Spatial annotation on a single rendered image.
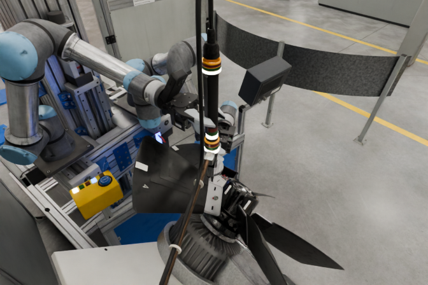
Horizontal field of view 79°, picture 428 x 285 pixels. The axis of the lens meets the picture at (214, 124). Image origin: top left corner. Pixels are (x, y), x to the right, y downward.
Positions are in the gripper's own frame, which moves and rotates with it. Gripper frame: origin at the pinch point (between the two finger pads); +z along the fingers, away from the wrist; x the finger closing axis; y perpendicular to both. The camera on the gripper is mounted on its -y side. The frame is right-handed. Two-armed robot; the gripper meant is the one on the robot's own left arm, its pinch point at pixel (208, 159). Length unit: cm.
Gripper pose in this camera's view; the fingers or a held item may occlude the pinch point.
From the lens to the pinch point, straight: 97.4
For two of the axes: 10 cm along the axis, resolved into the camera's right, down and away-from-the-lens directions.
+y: 9.7, 2.1, -0.9
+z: -2.1, 6.4, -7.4
